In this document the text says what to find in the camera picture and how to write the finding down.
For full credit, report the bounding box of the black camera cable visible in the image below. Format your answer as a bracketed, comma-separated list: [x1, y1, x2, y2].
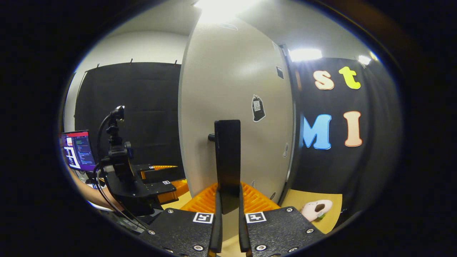
[93, 111, 150, 231]

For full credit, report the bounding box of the computer monitor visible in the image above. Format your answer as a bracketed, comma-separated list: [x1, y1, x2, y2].
[60, 130, 97, 173]

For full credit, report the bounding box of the white cabinet door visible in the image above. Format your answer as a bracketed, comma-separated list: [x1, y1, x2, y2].
[178, 14, 296, 243]

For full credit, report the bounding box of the ceiling light panel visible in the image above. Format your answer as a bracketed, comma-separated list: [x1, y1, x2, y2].
[358, 51, 379, 65]
[288, 48, 323, 62]
[195, 0, 258, 22]

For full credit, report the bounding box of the black door handle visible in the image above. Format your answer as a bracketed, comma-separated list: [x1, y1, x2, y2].
[208, 120, 241, 215]

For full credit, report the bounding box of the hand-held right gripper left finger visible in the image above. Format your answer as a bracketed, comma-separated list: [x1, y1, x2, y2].
[137, 182, 224, 257]

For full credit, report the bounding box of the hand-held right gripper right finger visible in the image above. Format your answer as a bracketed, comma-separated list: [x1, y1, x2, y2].
[238, 182, 325, 257]

